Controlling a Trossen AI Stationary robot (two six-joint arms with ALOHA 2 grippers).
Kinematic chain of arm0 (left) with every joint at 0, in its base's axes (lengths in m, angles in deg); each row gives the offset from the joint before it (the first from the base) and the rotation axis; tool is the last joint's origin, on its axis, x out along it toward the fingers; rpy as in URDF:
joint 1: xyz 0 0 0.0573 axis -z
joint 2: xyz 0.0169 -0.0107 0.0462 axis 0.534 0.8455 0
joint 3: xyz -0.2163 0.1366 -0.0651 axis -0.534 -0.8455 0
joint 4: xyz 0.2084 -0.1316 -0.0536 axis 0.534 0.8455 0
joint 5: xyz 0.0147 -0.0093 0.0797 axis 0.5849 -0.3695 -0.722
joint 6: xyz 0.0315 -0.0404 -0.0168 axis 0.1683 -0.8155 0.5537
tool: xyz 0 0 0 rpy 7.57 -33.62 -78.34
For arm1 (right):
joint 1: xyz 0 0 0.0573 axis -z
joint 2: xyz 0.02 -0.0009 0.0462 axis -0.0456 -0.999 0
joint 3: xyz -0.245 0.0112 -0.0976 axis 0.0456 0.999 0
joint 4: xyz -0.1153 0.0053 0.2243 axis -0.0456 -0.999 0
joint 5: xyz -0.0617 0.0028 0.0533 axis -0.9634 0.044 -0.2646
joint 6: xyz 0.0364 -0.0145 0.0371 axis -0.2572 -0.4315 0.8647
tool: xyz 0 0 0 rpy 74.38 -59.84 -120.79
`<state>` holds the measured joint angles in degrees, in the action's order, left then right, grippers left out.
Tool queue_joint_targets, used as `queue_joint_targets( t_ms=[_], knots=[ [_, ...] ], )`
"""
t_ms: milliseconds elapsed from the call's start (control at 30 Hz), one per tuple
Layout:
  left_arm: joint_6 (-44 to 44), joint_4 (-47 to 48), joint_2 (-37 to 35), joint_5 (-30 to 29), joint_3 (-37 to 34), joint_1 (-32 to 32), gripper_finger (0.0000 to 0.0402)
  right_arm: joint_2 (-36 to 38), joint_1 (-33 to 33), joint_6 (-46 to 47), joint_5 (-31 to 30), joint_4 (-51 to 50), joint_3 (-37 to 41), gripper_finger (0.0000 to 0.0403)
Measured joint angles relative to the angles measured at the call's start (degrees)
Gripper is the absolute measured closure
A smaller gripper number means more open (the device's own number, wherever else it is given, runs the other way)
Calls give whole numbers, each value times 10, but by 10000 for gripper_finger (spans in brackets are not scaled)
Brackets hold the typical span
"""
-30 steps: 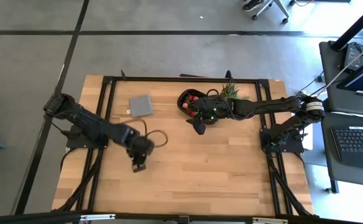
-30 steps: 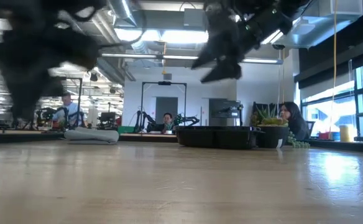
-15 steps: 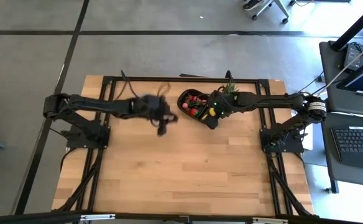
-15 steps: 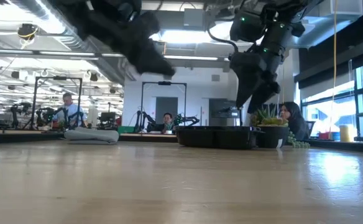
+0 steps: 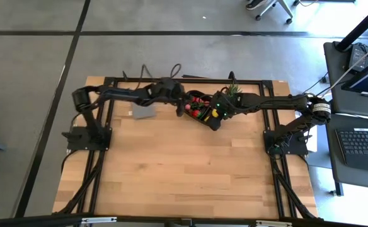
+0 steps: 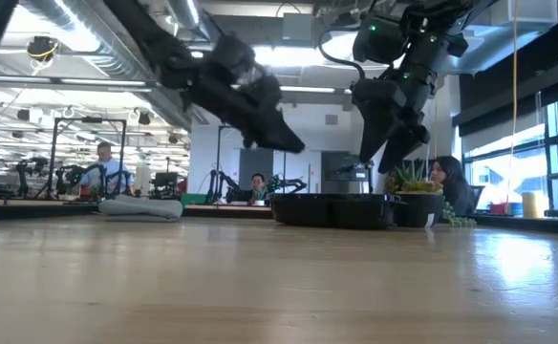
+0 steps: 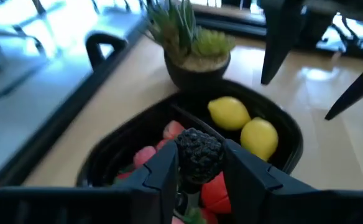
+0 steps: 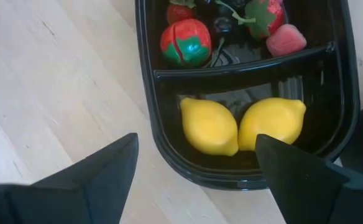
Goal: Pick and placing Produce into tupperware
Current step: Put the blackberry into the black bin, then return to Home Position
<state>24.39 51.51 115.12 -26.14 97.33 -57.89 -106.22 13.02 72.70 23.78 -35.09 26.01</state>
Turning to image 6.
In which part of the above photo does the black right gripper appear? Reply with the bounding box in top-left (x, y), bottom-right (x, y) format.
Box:
top-left (357, 58), bottom-right (440, 175)

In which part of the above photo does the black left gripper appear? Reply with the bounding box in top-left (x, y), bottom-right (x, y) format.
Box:
top-left (177, 55), bottom-right (308, 155)

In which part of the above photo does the black plastic tupperware container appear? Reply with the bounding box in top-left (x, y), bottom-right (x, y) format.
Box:
top-left (269, 192), bottom-right (400, 231)

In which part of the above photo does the grey door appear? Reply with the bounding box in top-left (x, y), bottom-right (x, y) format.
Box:
top-left (238, 147), bottom-right (275, 193)

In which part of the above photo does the person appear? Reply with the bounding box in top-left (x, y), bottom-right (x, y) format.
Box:
top-left (429, 155), bottom-right (477, 217)
top-left (78, 141), bottom-right (136, 197)
top-left (245, 172), bottom-right (269, 205)

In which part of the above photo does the potted green succulent plant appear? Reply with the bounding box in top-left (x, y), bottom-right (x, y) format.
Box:
top-left (384, 161), bottom-right (478, 229)

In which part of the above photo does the green box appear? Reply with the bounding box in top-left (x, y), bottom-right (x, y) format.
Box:
top-left (181, 192), bottom-right (208, 207)

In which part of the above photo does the grey folded cloth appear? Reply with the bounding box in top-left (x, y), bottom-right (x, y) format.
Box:
top-left (97, 197), bottom-right (184, 224)

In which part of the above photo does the yellow cylindrical bin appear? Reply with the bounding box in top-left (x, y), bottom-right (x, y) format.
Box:
top-left (521, 189), bottom-right (546, 220)

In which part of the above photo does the long ceiling light bar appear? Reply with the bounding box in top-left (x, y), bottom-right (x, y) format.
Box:
top-left (0, 75), bottom-right (356, 96)

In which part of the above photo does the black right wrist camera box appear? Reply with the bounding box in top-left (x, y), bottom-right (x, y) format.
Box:
top-left (352, 78), bottom-right (404, 118)

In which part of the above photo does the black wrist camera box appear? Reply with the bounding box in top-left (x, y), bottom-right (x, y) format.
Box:
top-left (210, 32), bottom-right (257, 73)
top-left (352, 78), bottom-right (404, 118)

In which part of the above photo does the dark wall screen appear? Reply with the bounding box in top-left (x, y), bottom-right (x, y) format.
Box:
top-left (320, 151), bottom-right (372, 183)

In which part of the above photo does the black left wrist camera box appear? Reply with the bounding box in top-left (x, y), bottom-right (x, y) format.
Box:
top-left (210, 32), bottom-right (257, 73)

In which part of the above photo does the black ceiling-mounted camera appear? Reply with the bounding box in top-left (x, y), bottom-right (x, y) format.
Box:
top-left (25, 35), bottom-right (61, 64)

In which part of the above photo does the black aluminium table frame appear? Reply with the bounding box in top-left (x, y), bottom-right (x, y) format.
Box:
top-left (0, 200), bottom-right (558, 236)

